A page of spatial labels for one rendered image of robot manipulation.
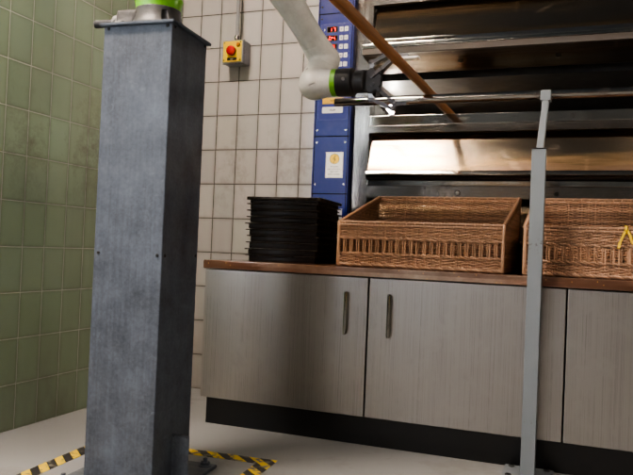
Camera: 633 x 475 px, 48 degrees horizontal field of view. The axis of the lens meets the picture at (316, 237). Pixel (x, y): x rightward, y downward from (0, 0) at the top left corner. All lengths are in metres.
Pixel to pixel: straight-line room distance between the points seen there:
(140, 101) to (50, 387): 1.20
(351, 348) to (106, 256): 0.86
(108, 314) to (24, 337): 0.70
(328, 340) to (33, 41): 1.39
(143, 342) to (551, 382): 1.17
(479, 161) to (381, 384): 0.97
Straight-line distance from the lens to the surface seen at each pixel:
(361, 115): 2.92
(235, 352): 2.49
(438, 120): 2.84
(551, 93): 2.42
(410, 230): 2.30
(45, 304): 2.63
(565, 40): 2.70
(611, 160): 2.75
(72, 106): 2.72
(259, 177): 3.05
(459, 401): 2.26
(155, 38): 1.93
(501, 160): 2.77
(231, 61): 3.13
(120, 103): 1.94
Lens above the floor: 0.63
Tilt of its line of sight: 1 degrees up
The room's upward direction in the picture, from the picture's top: 2 degrees clockwise
